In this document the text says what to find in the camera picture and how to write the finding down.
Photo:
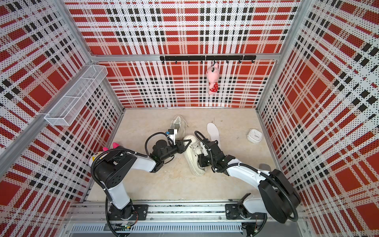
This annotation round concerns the white shoe insole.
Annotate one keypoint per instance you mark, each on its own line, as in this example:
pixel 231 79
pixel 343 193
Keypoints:
pixel 214 133

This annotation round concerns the pink striped plush doll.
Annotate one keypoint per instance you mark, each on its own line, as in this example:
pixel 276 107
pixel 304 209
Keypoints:
pixel 103 152

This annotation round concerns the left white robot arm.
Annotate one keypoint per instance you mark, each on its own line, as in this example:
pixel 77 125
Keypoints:
pixel 110 167

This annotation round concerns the white sneaker one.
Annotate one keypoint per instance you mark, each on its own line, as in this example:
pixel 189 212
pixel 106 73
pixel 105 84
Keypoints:
pixel 180 125
pixel 192 155

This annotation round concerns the pink hanging plush toy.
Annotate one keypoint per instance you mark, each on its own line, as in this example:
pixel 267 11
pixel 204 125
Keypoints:
pixel 213 75

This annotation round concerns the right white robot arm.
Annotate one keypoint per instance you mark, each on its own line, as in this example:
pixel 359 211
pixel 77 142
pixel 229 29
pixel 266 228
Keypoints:
pixel 278 198

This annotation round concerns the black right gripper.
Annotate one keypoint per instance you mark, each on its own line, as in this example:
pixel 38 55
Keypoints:
pixel 202 161

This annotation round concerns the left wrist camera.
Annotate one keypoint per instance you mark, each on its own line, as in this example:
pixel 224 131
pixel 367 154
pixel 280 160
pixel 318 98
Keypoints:
pixel 171 133

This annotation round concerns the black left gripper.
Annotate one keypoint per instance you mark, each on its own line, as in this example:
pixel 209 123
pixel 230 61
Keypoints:
pixel 180 146

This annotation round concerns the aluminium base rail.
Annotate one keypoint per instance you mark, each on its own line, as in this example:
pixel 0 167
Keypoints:
pixel 179 218

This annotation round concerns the black hook rail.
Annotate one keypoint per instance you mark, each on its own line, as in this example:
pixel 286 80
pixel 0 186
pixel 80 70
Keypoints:
pixel 208 58

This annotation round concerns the grey flat object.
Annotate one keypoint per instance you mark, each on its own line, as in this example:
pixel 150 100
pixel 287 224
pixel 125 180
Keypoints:
pixel 264 167

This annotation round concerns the white wire mesh basket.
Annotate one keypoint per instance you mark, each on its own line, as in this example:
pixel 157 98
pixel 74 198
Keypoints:
pixel 66 110

